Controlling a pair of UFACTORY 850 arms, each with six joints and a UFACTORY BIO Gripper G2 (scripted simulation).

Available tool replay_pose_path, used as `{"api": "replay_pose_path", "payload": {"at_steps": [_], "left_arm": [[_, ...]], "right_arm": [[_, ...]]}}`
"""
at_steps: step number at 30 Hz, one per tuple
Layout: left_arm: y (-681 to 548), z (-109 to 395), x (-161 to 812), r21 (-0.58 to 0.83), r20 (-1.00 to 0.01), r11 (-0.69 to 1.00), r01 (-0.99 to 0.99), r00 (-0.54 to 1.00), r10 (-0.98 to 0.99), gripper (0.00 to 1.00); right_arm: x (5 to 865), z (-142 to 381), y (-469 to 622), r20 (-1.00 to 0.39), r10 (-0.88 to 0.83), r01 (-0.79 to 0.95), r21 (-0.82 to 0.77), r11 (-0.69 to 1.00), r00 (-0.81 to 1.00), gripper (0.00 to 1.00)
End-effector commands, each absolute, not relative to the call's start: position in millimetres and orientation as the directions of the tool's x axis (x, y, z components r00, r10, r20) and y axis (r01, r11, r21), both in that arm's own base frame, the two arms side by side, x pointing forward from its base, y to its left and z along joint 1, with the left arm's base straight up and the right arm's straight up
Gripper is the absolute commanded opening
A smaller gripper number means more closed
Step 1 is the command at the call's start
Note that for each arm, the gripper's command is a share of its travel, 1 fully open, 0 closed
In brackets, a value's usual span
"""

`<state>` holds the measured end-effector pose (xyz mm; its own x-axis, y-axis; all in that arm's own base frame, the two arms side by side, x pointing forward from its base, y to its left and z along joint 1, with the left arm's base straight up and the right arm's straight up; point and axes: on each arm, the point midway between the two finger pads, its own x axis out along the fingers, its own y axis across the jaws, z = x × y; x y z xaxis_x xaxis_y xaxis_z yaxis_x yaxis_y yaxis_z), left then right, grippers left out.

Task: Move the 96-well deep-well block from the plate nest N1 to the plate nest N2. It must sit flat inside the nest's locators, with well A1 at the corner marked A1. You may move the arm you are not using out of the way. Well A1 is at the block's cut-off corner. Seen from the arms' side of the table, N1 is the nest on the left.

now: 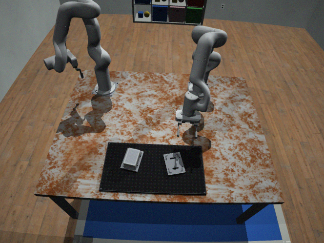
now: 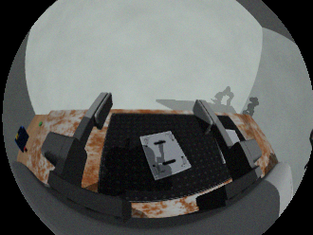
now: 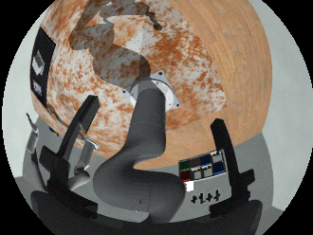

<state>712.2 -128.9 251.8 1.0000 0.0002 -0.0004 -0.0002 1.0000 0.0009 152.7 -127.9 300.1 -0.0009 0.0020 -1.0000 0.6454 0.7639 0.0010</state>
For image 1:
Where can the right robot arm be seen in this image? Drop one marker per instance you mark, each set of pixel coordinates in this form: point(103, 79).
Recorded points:
point(88, 10)

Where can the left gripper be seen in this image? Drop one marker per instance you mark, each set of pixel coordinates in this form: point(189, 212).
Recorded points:
point(182, 118)

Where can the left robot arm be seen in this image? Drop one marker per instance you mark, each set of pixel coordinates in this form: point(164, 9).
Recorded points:
point(204, 60)

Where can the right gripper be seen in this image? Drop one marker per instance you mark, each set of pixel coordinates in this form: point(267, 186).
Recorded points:
point(73, 61)

